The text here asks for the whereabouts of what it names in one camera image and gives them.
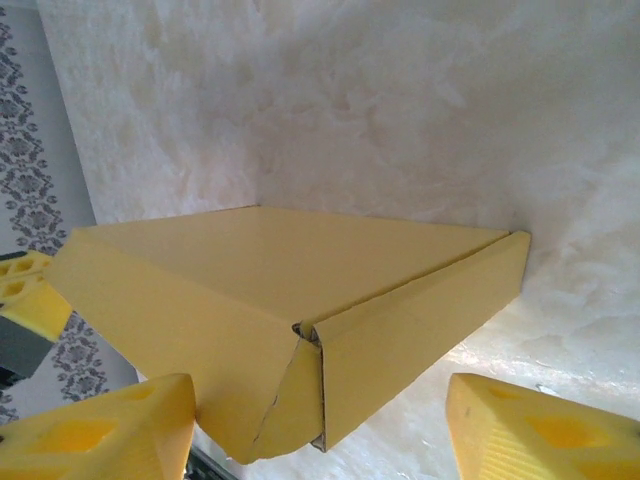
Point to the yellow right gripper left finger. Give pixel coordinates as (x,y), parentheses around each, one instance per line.
(100,440)

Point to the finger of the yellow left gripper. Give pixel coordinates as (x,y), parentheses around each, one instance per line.
(35,305)

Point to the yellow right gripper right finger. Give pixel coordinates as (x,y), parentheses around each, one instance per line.
(550,440)

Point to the yellow white cardboard box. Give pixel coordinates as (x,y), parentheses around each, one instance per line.
(250,260)

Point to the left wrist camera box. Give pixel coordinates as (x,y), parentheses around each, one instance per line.
(20,345)

